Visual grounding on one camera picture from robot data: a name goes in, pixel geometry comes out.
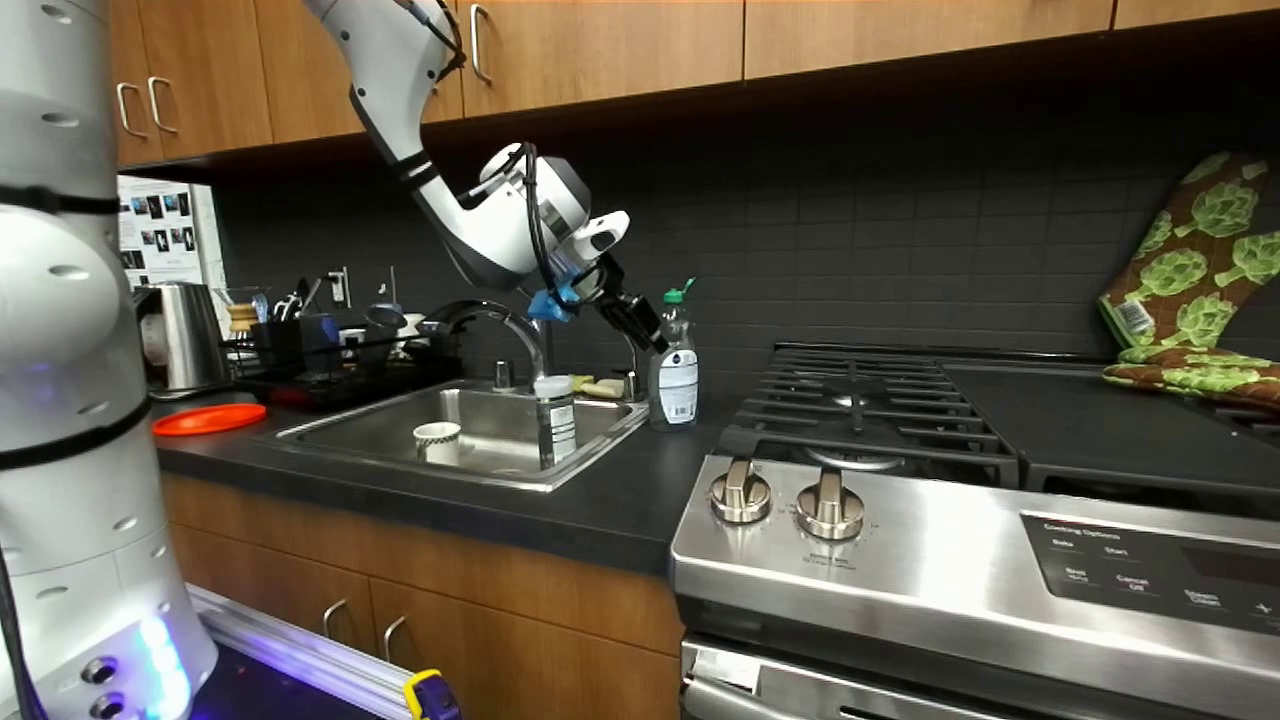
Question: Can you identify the clear bottle in sink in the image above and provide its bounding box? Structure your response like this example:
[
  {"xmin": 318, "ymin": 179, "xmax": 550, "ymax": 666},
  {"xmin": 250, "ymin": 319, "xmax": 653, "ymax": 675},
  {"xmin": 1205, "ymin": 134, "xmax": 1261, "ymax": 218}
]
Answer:
[{"xmin": 536, "ymin": 378, "xmax": 575, "ymax": 465}]

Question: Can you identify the gas stove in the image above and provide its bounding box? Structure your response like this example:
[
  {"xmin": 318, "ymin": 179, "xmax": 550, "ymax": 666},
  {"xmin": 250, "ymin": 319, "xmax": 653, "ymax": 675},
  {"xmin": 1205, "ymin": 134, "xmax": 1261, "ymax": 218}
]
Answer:
[{"xmin": 671, "ymin": 348, "xmax": 1280, "ymax": 720}]

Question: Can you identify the clear soap dispenser bottle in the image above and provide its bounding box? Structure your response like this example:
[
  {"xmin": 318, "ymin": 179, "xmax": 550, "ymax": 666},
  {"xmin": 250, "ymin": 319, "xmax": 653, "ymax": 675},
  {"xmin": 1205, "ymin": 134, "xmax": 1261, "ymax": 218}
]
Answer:
[{"xmin": 655, "ymin": 282, "xmax": 701, "ymax": 428}]

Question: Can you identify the orange plastic plate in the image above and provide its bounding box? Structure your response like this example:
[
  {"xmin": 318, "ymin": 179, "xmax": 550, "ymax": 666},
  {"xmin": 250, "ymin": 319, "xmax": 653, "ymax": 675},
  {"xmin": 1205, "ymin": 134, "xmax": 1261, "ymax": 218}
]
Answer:
[{"xmin": 152, "ymin": 401, "xmax": 267, "ymax": 439}]

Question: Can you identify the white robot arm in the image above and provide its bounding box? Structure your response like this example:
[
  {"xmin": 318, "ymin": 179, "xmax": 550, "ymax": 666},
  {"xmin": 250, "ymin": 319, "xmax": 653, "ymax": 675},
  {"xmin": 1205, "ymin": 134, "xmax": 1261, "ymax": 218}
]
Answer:
[{"xmin": 306, "ymin": 0, "xmax": 667, "ymax": 354}]

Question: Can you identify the green patterned oven mitt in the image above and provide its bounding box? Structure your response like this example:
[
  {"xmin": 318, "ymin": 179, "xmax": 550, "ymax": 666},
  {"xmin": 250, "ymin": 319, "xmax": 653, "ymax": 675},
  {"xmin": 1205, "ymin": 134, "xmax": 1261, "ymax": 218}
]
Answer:
[{"xmin": 1100, "ymin": 153, "xmax": 1280, "ymax": 412}]

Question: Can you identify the white cup in sink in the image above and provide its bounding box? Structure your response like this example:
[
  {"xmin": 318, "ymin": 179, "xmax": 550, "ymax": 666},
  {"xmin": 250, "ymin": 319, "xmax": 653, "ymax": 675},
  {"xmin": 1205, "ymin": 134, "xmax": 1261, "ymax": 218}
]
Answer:
[{"xmin": 411, "ymin": 419, "xmax": 460, "ymax": 447}]

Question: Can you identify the yellow sponge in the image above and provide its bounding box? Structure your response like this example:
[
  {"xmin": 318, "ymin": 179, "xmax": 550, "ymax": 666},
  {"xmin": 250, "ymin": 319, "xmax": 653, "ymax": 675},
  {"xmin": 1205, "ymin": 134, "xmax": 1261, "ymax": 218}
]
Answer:
[{"xmin": 572, "ymin": 378, "xmax": 627, "ymax": 401}]

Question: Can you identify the stainless steel sink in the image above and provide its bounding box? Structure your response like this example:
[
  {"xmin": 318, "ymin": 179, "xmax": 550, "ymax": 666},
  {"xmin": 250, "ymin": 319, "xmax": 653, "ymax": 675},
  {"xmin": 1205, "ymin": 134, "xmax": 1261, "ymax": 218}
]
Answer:
[{"xmin": 276, "ymin": 381, "xmax": 647, "ymax": 491}]

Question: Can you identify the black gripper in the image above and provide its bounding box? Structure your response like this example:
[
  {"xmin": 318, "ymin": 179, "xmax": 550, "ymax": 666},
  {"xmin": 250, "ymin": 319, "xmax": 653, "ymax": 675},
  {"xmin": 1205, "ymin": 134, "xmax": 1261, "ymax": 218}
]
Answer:
[{"xmin": 598, "ymin": 258, "xmax": 667, "ymax": 354}]

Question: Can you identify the chrome sink faucet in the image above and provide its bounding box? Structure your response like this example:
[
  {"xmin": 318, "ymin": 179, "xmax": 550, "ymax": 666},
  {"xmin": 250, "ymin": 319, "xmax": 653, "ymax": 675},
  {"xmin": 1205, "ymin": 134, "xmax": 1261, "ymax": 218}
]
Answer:
[{"xmin": 434, "ymin": 300, "xmax": 550, "ymax": 381}]

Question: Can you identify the black dish rack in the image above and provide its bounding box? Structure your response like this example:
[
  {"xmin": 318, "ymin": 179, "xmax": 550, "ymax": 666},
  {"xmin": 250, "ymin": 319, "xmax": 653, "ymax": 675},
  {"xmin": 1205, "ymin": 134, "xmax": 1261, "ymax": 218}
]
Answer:
[{"xmin": 226, "ymin": 318, "xmax": 460, "ymax": 412}]

